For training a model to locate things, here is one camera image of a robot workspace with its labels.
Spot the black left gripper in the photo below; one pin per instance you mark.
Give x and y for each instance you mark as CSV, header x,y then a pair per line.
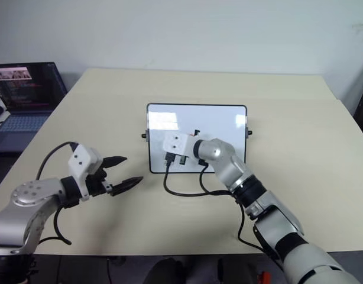
x,y
95,183

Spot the small dark whiteboard eraser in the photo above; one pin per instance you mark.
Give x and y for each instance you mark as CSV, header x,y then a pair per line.
x,y
182,160

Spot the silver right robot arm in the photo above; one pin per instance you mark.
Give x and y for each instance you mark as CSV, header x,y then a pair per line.
x,y
258,207

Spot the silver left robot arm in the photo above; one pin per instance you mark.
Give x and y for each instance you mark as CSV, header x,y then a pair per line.
x,y
27,207

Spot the black framed whiteboard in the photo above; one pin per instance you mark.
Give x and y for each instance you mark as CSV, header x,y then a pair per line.
x,y
199,118

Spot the blue open laptop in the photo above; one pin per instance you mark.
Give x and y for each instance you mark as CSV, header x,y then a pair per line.
x,y
25,97

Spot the small orange red object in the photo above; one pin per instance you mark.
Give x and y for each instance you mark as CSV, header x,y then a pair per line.
x,y
265,278

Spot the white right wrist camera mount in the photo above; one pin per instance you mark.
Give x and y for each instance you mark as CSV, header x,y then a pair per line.
x,y
177,145

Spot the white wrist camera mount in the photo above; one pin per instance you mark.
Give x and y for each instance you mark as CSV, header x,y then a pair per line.
x,y
81,165
177,145

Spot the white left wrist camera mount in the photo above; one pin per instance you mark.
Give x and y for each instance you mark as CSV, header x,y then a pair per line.
x,y
81,165

